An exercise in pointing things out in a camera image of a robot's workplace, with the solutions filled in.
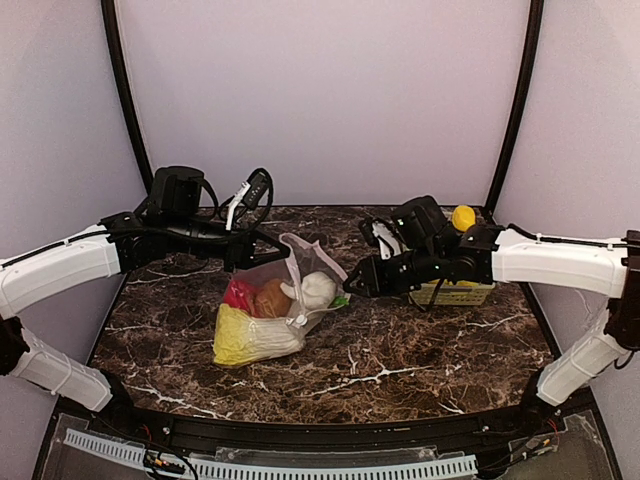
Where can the toy napa cabbage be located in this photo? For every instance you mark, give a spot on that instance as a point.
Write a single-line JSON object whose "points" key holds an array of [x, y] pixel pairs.
{"points": [[241, 339]]}

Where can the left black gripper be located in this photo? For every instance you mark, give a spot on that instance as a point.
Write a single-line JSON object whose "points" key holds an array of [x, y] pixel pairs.
{"points": [[239, 252]]}

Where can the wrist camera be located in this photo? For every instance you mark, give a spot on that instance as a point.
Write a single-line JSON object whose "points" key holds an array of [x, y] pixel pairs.
{"points": [[256, 191], [380, 233]]}

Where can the red toy pepper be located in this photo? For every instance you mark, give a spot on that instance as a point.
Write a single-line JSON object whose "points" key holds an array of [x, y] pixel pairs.
{"points": [[240, 295]]}

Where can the brown toy potato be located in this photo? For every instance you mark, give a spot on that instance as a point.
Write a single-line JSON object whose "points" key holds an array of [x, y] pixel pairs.
{"points": [[271, 301]]}

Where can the white toy radish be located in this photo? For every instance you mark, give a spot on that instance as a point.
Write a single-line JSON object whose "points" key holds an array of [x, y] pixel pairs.
{"points": [[339, 301]]}

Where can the yellow toy lemon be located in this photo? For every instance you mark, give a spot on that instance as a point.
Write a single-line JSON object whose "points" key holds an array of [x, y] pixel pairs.
{"points": [[463, 218]]}

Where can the white slotted cable duct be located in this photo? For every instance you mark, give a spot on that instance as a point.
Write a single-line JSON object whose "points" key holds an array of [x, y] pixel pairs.
{"points": [[229, 463]]}

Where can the grey toy mushroom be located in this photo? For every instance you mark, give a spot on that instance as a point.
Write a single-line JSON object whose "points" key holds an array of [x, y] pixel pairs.
{"points": [[316, 292]]}

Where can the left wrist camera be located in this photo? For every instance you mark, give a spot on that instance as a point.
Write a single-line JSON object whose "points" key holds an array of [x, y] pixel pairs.
{"points": [[256, 191]]}

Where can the green perforated plastic basket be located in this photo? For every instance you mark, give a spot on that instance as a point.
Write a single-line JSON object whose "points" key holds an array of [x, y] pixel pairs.
{"points": [[463, 293]]}

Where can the black frame post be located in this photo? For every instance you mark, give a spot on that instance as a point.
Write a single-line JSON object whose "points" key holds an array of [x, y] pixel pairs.
{"points": [[521, 91], [123, 87]]}

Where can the left black frame post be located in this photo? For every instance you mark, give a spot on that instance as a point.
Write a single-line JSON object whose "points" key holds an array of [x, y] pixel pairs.
{"points": [[123, 87]]}

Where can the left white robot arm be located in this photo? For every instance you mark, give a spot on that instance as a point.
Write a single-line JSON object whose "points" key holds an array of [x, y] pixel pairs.
{"points": [[180, 214]]}

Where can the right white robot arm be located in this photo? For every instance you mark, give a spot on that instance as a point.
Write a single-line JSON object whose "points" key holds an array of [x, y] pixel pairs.
{"points": [[421, 244]]}

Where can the black front table rail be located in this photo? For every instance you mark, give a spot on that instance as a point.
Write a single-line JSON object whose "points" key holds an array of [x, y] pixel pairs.
{"points": [[200, 421]]}

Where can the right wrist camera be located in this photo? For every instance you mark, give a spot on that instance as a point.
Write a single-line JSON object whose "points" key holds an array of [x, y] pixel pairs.
{"points": [[380, 233]]}

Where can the right black frame post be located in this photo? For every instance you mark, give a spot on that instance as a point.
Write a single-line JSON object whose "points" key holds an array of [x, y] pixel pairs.
{"points": [[521, 91]]}

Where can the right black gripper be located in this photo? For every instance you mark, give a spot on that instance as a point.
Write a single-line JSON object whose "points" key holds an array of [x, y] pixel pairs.
{"points": [[376, 275]]}

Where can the clear zip top bag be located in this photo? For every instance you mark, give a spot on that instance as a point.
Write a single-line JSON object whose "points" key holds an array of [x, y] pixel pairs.
{"points": [[305, 258]]}

